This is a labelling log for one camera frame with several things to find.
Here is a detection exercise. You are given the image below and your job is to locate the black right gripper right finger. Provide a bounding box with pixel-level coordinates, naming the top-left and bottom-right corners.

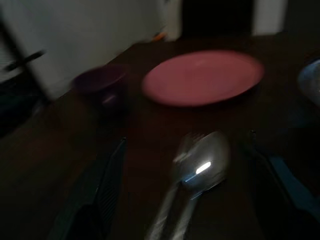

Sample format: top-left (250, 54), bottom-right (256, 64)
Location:
top-left (246, 129), bottom-right (320, 240)

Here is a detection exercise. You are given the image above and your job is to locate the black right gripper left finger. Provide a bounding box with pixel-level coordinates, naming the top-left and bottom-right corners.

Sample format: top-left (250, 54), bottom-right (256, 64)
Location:
top-left (47, 136), bottom-right (128, 240)

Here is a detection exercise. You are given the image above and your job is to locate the silver metal fork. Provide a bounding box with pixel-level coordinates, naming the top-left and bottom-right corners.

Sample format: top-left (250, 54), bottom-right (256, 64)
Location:
top-left (142, 131), bottom-right (208, 240)

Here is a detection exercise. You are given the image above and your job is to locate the dark purple bowl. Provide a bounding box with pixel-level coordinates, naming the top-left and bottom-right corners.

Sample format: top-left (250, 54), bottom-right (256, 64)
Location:
top-left (72, 64), bottom-right (128, 111)

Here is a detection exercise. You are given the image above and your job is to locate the light blue bowl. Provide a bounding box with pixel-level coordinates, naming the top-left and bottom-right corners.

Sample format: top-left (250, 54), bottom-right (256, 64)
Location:
top-left (296, 57), bottom-right (320, 101)

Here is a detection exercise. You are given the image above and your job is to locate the pink round plate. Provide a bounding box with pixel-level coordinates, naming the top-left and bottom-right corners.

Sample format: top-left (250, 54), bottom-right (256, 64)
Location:
top-left (141, 49), bottom-right (265, 108)

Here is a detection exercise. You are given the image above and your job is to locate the white door with black handle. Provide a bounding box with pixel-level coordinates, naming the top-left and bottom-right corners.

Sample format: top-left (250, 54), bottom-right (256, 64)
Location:
top-left (0, 0), bottom-right (61, 101)

